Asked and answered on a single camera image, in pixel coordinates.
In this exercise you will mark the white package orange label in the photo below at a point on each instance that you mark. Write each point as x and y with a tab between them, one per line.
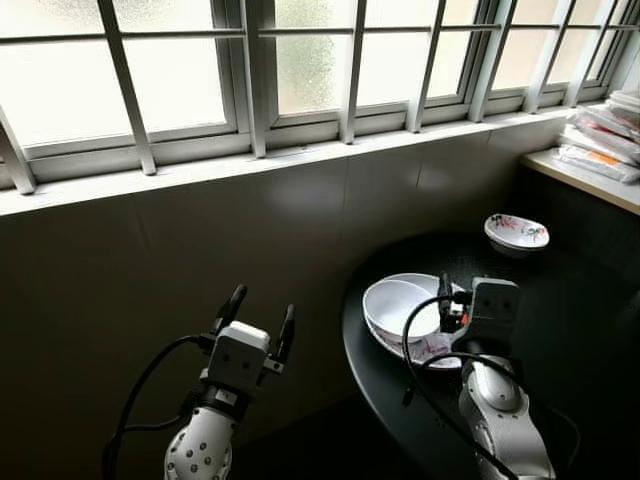
600	160

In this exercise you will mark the light wooden counter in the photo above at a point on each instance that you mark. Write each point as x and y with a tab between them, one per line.
575	180

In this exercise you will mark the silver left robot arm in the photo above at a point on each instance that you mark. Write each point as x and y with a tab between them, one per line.
203	445

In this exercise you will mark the large white floral plate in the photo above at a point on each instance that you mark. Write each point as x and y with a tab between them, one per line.
420	350

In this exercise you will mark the small white floral bowl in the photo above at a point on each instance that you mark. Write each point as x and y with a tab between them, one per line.
517	232

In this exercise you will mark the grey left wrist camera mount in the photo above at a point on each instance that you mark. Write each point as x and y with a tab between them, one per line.
238	355

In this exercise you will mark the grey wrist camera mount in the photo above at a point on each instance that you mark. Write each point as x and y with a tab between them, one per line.
495	305
238	355

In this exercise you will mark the white barred window frame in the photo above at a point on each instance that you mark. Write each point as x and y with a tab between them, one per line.
255	70

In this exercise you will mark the white ceramic bowl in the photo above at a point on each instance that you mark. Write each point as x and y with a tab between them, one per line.
395	305

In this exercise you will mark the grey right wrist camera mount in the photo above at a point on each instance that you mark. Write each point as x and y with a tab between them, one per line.
495	305

